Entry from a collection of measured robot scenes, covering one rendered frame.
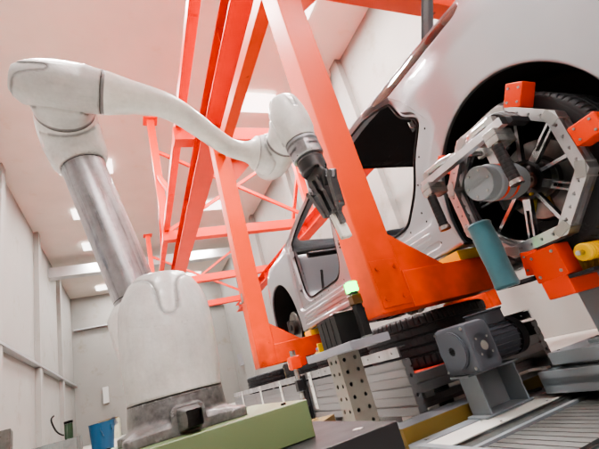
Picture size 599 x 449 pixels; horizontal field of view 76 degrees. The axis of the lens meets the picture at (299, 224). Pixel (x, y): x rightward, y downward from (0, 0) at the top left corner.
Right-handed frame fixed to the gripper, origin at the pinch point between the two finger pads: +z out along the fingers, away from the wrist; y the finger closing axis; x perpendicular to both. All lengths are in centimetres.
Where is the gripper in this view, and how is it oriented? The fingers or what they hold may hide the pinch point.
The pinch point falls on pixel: (340, 225)
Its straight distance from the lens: 98.1
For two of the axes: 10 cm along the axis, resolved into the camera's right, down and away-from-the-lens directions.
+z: 3.9, 8.7, -2.9
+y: 4.5, -4.6, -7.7
